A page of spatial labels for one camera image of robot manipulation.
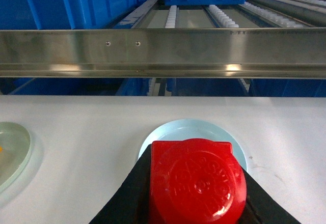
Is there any light blue round plate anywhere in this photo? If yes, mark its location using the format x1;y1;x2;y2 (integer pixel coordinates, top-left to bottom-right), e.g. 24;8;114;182
138;119;248;170

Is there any light green round plate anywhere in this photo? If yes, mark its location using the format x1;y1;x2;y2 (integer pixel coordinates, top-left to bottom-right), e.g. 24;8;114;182
1;122;32;192

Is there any white roller conveyor track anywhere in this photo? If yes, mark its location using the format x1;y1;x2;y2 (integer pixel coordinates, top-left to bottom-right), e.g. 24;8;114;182
165;5;177;29

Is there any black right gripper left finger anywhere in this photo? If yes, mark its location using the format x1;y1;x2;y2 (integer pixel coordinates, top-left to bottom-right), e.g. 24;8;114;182
90;146;151;223

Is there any upper left blue bin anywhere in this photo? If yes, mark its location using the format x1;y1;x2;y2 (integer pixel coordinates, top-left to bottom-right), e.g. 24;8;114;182
1;0;146;30

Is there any stainless steel shelf rail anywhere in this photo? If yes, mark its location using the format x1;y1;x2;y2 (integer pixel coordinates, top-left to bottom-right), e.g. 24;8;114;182
1;28;325;79

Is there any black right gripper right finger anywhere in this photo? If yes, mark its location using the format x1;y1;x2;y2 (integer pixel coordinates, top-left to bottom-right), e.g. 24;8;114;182
240;171;300;224

